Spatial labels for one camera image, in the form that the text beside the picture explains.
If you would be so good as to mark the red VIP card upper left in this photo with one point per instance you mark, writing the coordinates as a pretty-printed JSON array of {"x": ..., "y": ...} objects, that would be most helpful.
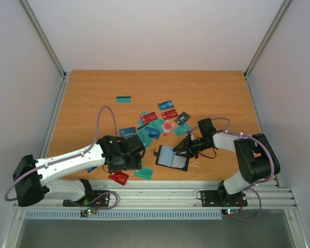
[{"x": 149, "y": 117}]

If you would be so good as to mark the black VIP card right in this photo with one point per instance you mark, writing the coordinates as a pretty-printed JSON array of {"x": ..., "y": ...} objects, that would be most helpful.
[{"x": 182, "y": 118}]

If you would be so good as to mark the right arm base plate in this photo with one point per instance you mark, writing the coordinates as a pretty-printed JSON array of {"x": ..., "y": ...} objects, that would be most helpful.
[{"x": 212, "y": 198}]

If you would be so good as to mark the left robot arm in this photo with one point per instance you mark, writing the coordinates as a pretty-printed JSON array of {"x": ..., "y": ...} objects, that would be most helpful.
[{"x": 34, "y": 180}]

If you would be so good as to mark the blue card top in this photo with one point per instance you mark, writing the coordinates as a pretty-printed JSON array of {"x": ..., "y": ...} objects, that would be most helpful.
[{"x": 166, "y": 105}]

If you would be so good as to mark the teal card long centre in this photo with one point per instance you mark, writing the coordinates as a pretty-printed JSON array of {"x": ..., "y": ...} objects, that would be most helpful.
[{"x": 143, "y": 135}]

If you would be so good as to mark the black leather card holder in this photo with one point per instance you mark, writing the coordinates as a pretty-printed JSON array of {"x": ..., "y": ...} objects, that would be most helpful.
[{"x": 167, "y": 157}]

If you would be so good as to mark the teal card magnetic stripe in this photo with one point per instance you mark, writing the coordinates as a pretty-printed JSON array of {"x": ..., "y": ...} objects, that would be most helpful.
[{"x": 123, "y": 99}]

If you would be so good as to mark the blue card centre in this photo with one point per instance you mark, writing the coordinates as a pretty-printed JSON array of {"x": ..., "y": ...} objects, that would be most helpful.
[{"x": 153, "y": 133}]

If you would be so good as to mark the grey slotted cable duct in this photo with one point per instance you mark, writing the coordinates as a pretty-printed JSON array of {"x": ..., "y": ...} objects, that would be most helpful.
[{"x": 121, "y": 215}]

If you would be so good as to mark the teal VIP card bottom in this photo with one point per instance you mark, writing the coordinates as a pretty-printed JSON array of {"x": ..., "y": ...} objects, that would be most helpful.
[{"x": 144, "y": 173}]

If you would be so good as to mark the white red pattern card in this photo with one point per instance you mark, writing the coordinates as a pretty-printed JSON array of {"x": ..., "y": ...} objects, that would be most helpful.
[{"x": 167, "y": 127}]

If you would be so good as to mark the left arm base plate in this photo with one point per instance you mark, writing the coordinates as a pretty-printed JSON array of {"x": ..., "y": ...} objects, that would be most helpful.
[{"x": 97, "y": 198}]

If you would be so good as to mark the circuit board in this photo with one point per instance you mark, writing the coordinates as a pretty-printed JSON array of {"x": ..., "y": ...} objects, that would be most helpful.
[
  {"x": 89, "y": 212},
  {"x": 230, "y": 211}
]

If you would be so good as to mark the left circuit board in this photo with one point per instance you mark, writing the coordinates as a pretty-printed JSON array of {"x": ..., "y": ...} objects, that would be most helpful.
[{"x": 89, "y": 212}]

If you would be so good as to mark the red vip card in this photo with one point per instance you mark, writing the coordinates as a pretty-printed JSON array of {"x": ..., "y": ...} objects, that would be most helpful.
[
  {"x": 149, "y": 117},
  {"x": 119, "y": 176},
  {"x": 169, "y": 114}
]

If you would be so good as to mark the red VIP card upper right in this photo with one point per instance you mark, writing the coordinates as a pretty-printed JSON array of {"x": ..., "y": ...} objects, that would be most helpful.
[{"x": 169, "y": 114}]

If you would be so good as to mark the blue card striped left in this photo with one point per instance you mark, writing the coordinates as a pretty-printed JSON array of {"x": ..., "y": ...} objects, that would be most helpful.
[{"x": 127, "y": 132}]

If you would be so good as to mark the teal card right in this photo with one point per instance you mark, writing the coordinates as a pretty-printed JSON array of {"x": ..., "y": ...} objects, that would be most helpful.
[{"x": 182, "y": 130}]

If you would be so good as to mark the aluminium rail frame front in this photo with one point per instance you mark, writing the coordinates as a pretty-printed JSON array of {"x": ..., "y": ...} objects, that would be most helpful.
[{"x": 162, "y": 194}]

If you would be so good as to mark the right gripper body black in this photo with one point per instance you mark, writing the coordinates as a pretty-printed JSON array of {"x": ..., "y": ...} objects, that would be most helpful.
[{"x": 189, "y": 146}]

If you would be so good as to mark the right circuit board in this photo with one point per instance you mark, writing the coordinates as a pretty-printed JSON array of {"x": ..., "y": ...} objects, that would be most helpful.
[{"x": 230, "y": 211}]

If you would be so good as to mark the red VIP card bottom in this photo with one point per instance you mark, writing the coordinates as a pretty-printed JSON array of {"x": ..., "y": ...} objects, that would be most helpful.
[{"x": 119, "y": 176}]

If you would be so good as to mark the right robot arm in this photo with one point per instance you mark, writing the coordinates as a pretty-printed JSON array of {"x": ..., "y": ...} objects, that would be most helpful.
[{"x": 256, "y": 159}]

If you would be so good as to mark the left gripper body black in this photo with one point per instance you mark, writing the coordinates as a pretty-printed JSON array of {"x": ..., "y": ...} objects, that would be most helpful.
[{"x": 127, "y": 164}]

